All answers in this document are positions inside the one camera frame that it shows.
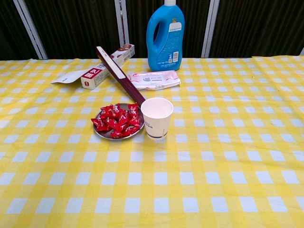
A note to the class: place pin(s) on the round silver metal plate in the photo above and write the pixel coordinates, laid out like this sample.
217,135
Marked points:
105,135

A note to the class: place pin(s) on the white paper cup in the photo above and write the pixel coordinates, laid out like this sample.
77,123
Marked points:
156,128

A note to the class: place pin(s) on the pink wet wipes pack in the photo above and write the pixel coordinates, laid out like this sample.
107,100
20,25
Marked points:
154,79

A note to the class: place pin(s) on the long maroon box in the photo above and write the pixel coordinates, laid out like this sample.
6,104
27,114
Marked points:
128,86

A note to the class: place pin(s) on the blue detergent pump bottle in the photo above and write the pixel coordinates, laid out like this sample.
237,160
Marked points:
171,57

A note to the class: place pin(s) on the yellow white checked tablecloth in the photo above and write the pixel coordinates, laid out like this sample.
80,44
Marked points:
213,166

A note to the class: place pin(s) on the white paper card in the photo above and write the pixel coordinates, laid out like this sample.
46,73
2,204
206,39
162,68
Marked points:
69,77

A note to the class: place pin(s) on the black pleated curtain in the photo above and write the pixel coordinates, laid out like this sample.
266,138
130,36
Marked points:
249,28

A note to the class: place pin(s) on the white metal frame post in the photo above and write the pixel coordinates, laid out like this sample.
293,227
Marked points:
302,52
210,28
120,12
30,28

